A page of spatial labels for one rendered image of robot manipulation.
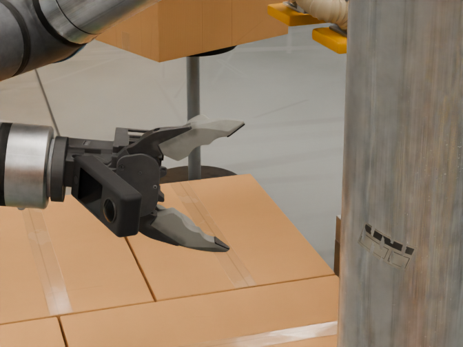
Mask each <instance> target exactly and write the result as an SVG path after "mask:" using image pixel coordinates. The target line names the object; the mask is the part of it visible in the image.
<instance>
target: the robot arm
mask: <svg viewBox="0 0 463 347"><path fill-rule="evenodd" d="M159 1H161V0H0V81H3V80H6V79H8V78H12V77H14V76H17V75H20V74H23V73H26V72H29V71H31V70H35V69H37V68H39V67H43V66H45V65H49V64H51V63H60V62H62V61H66V60H68V59H70V58H72V57H73V56H74V55H76V54H77V53H78V52H80V51H81V50H82V49H83V48H84V47H85V46H86V45H87V43H89V42H91V41H93V40H94V39H95V38H96V37H97V36H98V35H100V34H101V33H103V32H105V31H107V30H109V29H110V28H113V27H114V26H116V25H118V24H119V23H121V22H123V21H125V20H126V19H128V18H130V17H132V16H134V15H135V14H138V13H139V12H141V11H143V10H144V9H146V8H148V7H150V6H152V5H154V4H155V3H157V2H159ZM244 125H245V123H244V121H243V120H241V119H236V118H211V119H209V118H208V117H206V115H204V114H201V115H197V116H195V117H193V118H191V119H190V120H189V121H188V122H187V123H186V125H183V126H182V127H158V128H155V129H151V130H148V129H132V128H124V127H116V130H115V136H114V141H108V140H92V139H83V138H68V137H67V136H56V137H55V139H54V129H53V128H52V126H47V125H31V124H23V123H3V122H0V206H3V207H16V208H17V209H18V210H24V209H25V208H29V209H45V208H47V206H48V203H49V199H50V200H51V202H63V201H64V197H65V188H66V187H71V188H72V190H71V194H72V196H73V197H74V198H76V199H77V200H78V201H79V202H80V203H81V204H82V205H83V206H84V207H85V208H86V209H87V210H88V211H89V212H90V213H92V214H93V215H94V216H95V217H96V218H97V219H98V220H100V221H101V222H102V223H103V224H104V225H105V226H106V227H107V228H108V229H109V230H110V231H111V232H112V233H113V234H114V235H116V236H117V237H119V238H122V237H127V236H132V235H136V234H137V233H138V232H140V233H142V234H143V235H145V236H147V237H149V238H151V239H154V240H158V241H161V242H165V243H168V244H172V245H175V246H183V247H186V248H189V249H196V250H199V251H209V252H227V251H228V250H230V247H229V246H228V245H226V244H225V243H224V242H222V241H221V240H219V239H218V238H217V237H216V236H210V235H207V234H205V233H204V232H203V231H202V230H201V229H200V227H197V226H196V225H195V224H194V223H193V221H192V220H191V219H190V218H188V217H187V216H186V215H185V214H183V213H181V212H180V211H178V210H176V209H175V208H174V207H170V208H167V209H166V208H165V207H164V206H162V205H160V204H157V202H164V200H165V195H164V193H163V192H162V191H161V186H160V185H159V181H160V178H162V177H164V176H166V175H167V168H166V167H163V166H161V162H162V160H163V159H164V156H167V157H169V158H171V159H173V160H176V161H179V160H182V159H184V158H186V157H188V156H189V154H190V152H191V151H192V150H193V149H195V148H196V147H199V146H201V145H209V144H211V143H212V142H213V141H214V140H216V139H217V138H220V137H230V136H231V135H232V134H234V133H235V132H236V131H238V130H239V129H240V128H241V127H243V126H244ZM128 132H138V133H144V134H143V135H134V134H128ZM154 209H155V210H154ZM337 347H463V0H348V21H347V62H346V83H345V104H344V146H343V167H342V208H341V230H340V270H339V291H338V333H337Z"/></svg>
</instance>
